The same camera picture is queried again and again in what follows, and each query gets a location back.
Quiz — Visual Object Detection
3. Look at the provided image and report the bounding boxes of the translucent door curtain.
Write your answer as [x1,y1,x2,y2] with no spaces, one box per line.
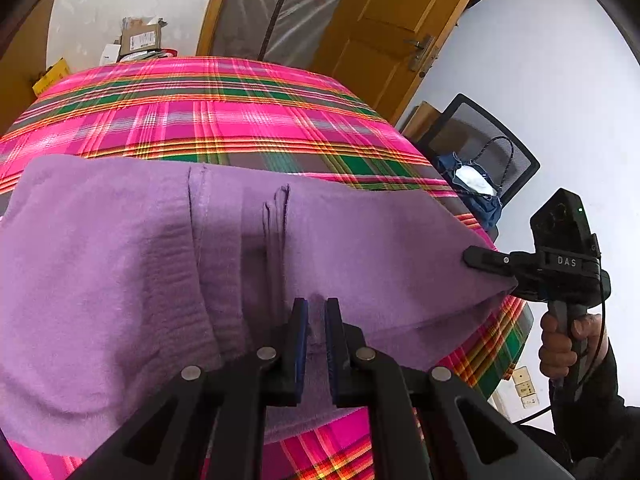
[210,0,363,68]

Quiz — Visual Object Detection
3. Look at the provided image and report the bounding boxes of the flat cardboard piece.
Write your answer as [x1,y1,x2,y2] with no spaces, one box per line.
[400,101,443,143]

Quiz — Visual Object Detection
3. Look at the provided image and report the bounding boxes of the blue denim bag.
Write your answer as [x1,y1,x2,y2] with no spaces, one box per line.
[435,135,516,228]

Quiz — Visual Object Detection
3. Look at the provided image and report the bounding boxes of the wooden wardrobe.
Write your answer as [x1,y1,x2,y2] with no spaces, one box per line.
[0,0,58,136]

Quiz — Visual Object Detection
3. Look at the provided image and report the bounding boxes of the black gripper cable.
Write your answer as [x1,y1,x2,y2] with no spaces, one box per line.
[520,240,608,426]

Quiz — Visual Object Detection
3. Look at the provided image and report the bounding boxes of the yellow box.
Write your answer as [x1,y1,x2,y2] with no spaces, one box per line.
[32,57,71,97]

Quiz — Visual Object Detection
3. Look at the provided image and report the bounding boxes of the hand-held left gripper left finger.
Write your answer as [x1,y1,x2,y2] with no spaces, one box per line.
[70,297,309,480]

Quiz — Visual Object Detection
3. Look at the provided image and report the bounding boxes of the person's right hand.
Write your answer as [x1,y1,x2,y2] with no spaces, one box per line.
[539,310,608,381]

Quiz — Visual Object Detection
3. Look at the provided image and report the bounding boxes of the metal door handle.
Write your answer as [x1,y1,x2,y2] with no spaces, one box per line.
[404,35,441,73]

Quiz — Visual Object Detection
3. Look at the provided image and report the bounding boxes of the pink plaid bed sheet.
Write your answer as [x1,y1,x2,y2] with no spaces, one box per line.
[0,56,533,480]

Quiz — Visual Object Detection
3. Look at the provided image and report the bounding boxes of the black mesh chair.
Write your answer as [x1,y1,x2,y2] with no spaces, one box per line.
[417,92,541,241]

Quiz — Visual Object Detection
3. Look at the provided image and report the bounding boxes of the person's right forearm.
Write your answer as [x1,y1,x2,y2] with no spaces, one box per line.
[520,345,640,480]

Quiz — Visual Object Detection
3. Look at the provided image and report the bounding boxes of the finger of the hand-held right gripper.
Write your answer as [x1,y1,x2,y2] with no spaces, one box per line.
[462,246,521,281]

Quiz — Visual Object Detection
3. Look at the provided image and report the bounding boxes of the wooden door frame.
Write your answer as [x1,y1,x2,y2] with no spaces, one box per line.
[195,0,241,58]

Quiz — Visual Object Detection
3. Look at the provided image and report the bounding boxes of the purple fleece garment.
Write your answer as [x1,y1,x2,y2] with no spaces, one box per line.
[0,155,521,448]

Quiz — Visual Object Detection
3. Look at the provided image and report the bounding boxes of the cardboard box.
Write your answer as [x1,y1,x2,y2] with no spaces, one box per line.
[119,16,168,56]

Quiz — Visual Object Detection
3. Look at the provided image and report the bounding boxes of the wooden door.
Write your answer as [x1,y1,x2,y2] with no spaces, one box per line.
[310,0,493,126]

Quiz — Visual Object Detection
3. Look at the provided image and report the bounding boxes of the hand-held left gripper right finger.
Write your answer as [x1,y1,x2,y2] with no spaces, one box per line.
[324,297,576,480]

